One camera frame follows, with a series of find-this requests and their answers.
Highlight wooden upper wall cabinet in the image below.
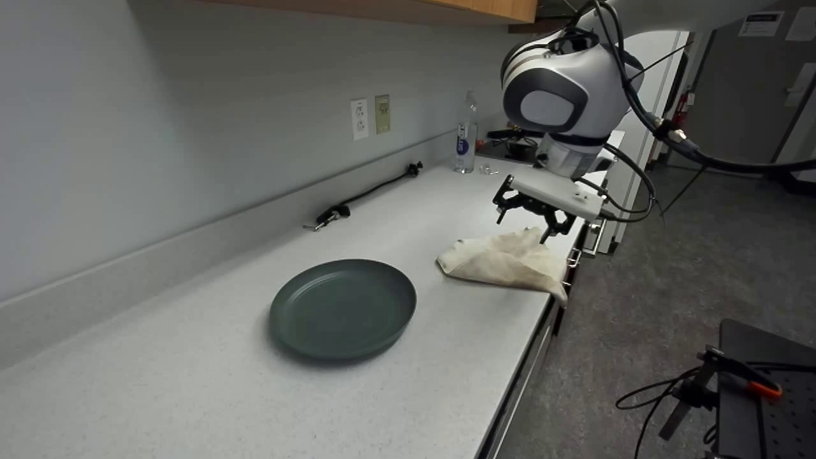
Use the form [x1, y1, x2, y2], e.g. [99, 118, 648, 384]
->
[201, 0, 542, 26]

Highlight orange handled black clamp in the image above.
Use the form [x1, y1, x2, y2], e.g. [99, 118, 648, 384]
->
[673, 344, 789, 411]

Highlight black cord on counter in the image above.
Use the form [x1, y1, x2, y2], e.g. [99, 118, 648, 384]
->
[303, 161, 427, 232]

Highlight white wall power outlet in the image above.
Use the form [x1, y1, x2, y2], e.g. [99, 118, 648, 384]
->
[347, 96, 374, 143]

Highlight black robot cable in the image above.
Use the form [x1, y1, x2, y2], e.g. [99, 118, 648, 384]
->
[585, 0, 816, 223]

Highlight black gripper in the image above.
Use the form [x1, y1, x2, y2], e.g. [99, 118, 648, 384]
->
[492, 185, 578, 246]

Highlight clear water bottle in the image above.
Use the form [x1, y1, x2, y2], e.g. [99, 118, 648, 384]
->
[453, 91, 479, 175]

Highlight dark green round plate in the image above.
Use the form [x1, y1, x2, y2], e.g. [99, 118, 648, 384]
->
[268, 258, 419, 361]

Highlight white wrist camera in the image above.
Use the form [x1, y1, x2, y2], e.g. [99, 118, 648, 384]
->
[506, 170, 608, 218]

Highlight black perforated table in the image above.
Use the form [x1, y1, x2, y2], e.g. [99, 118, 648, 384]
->
[714, 315, 816, 459]

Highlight beige cloth towel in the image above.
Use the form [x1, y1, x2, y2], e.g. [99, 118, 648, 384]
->
[435, 227, 571, 301]

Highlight black floor cables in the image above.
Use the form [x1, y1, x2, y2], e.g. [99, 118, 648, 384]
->
[617, 364, 724, 459]

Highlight beige wall plate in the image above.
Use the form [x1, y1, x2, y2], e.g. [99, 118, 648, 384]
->
[374, 91, 395, 137]

